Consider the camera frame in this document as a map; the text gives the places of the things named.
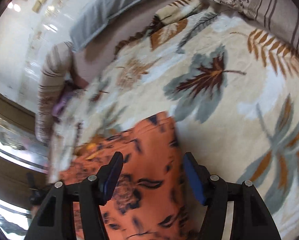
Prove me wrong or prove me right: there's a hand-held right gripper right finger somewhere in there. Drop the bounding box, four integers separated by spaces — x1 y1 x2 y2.
183 151 281 240

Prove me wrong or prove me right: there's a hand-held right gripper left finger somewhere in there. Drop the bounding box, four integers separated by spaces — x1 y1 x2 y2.
24 151 124 240

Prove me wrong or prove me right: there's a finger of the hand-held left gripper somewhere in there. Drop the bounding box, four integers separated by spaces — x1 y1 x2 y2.
26 172 49 205

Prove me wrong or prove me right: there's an orange floral shirt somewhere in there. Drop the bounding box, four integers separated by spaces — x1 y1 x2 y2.
58 111 210 240

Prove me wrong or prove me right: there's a stained glass door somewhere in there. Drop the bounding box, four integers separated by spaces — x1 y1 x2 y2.
0 117 50 239

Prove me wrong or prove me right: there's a leaf-print blanket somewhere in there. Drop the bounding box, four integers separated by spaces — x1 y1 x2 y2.
48 0 299 230

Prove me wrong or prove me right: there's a purple cloth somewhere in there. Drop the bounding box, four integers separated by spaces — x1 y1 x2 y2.
52 82 80 120

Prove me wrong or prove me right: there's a striped bolster pillow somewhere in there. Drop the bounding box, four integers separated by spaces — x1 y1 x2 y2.
35 41 76 143

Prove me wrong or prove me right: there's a grey pillow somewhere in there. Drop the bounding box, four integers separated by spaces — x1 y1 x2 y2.
69 0 197 53

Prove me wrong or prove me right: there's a striped floral flat pillow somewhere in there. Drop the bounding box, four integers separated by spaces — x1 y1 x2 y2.
196 0 299 63

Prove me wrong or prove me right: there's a wooden door frame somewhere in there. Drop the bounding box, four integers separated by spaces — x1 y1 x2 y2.
0 86 40 130

